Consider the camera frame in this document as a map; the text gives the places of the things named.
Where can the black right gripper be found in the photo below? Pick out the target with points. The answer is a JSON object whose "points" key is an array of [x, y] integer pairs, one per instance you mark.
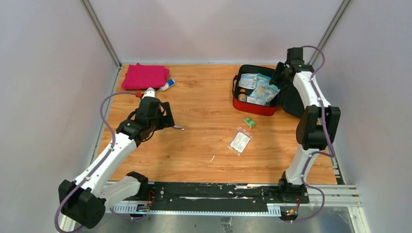
{"points": [[276, 78]]}

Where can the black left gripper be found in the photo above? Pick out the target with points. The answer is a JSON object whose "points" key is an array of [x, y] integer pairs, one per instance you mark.
{"points": [[166, 121]]}

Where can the black handled scissors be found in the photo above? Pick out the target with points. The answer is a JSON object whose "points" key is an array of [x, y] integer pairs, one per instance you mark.
{"points": [[178, 128]]}

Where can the teal edged small packet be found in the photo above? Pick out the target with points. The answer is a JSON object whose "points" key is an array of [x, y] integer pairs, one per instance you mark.
{"points": [[274, 89]]}

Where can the blue cotton swab packet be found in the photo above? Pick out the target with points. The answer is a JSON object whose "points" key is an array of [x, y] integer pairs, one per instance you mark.
{"points": [[262, 91]]}

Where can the black red medicine case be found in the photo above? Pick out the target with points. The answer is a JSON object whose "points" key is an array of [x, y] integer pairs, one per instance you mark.
{"points": [[288, 98]]}

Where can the white blue paper packet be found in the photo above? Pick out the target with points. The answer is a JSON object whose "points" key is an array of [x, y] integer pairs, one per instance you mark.
{"points": [[248, 81]]}

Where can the clear bag small sachets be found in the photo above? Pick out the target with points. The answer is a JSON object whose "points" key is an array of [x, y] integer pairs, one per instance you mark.
{"points": [[257, 101]]}

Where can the brown medicine bottle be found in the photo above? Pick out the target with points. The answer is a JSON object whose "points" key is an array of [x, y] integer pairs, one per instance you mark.
{"points": [[242, 95]]}

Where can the white tube blue label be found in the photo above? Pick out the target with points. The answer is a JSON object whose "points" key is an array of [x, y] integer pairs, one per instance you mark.
{"points": [[168, 84]]}

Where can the small green box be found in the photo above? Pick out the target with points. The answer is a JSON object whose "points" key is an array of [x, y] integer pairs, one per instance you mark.
{"points": [[249, 122]]}

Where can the clear bag white gauze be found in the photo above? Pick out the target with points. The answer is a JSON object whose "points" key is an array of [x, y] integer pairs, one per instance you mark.
{"points": [[240, 140]]}

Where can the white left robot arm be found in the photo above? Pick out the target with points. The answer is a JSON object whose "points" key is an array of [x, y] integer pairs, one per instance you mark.
{"points": [[86, 199]]}

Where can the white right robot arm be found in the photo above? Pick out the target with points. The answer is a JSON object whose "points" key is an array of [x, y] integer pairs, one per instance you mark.
{"points": [[318, 124]]}

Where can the pink folded cloth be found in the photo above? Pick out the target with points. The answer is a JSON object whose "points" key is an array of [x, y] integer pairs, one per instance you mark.
{"points": [[139, 77]]}

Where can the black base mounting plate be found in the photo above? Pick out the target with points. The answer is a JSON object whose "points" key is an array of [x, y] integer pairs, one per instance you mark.
{"points": [[217, 197]]}

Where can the aluminium frame rail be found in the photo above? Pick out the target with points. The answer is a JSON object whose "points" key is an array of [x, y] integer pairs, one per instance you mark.
{"points": [[100, 31]]}

